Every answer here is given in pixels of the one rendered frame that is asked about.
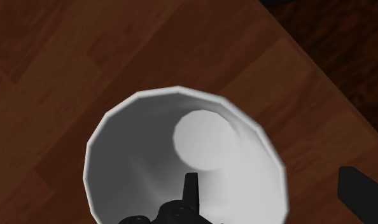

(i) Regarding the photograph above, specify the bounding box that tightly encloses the white cup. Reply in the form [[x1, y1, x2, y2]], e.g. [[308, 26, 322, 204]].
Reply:
[[82, 85, 290, 224]]

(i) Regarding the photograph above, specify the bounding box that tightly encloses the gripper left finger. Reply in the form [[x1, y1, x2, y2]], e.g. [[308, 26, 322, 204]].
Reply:
[[116, 172, 214, 224]]

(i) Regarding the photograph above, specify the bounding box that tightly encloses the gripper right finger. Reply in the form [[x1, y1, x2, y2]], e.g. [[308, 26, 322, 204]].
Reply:
[[337, 165, 378, 224]]

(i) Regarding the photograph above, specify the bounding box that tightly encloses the brown wooden table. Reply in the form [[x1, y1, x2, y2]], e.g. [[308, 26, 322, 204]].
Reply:
[[0, 0, 378, 224]]

